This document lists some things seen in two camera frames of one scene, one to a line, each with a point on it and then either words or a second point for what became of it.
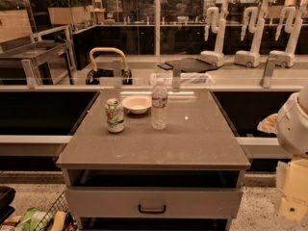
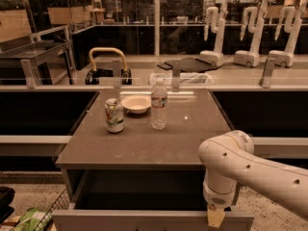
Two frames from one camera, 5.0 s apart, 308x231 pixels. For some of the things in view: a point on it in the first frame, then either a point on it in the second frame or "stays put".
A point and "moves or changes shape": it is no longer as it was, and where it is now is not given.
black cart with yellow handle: (92, 77) stays put
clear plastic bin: (185, 78) stays put
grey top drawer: (160, 202) moves or changes shape
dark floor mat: (192, 64) stays put
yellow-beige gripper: (293, 129) to (218, 198)
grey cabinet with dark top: (188, 176) stays put
